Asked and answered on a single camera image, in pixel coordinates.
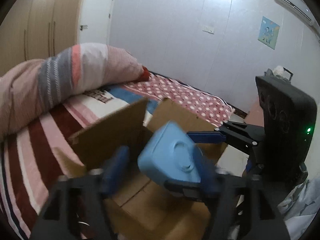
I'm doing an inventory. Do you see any light blue square device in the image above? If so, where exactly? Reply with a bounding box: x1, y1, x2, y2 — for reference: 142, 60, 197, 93
137, 121, 200, 186

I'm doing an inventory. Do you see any white room door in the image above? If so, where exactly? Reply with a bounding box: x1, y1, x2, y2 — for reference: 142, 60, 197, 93
78, 0, 114, 44

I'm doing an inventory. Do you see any grey white cloth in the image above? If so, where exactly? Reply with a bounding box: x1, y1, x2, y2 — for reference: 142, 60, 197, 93
278, 177, 320, 239

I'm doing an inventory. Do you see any brown cardboard box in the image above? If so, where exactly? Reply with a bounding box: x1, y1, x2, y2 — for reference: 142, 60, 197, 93
67, 97, 228, 240

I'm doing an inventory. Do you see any striped red pink bedsheet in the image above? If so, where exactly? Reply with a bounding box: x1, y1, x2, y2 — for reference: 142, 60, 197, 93
1, 82, 164, 239

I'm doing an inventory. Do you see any rolled striped quilt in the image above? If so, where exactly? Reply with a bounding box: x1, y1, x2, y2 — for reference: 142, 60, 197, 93
1, 43, 150, 140

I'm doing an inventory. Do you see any beige wooden wardrobe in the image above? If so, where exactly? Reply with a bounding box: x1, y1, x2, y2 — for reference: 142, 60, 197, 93
1, 0, 82, 75

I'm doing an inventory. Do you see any white wall switch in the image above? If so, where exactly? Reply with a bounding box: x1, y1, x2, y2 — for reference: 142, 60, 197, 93
202, 25, 215, 34

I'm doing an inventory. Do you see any blue cartoon wall poster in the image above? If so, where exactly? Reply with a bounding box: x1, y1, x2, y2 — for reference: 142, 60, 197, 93
258, 16, 280, 50

